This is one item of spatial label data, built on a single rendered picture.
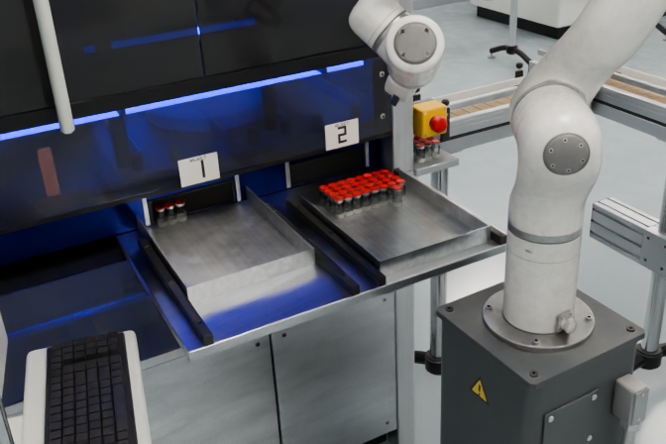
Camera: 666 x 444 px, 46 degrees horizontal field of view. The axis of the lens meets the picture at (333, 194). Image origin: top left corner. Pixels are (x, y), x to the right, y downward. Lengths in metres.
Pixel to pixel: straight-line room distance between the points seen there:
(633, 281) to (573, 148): 2.12
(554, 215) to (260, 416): 1.06
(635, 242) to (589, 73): 1.27
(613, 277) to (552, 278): 1.94
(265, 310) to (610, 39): 0.73
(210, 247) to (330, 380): 0.61
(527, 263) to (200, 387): 0.92
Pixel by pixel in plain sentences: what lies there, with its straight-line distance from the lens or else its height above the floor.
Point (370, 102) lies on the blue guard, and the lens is 1.81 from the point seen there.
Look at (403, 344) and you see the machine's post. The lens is 2.18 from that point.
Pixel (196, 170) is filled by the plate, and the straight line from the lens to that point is 1.67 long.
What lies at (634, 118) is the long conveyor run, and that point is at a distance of 2.35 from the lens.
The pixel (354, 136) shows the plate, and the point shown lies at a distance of 1.81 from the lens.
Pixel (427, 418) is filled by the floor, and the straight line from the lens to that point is 2.52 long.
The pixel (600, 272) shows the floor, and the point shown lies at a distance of 3.29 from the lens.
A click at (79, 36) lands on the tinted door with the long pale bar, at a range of 1.54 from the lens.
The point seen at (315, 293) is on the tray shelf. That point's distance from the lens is 1.47.
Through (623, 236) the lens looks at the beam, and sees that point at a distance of 2.54.
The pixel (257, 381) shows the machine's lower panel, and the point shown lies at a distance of 2.00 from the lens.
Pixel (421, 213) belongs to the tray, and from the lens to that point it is 1.73.
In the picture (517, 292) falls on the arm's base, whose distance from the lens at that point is 1.36.
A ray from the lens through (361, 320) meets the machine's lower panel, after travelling 2.05.
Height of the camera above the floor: 1.68
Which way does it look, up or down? 26 degrees down
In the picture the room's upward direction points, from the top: 3 degrees counter-clockwise
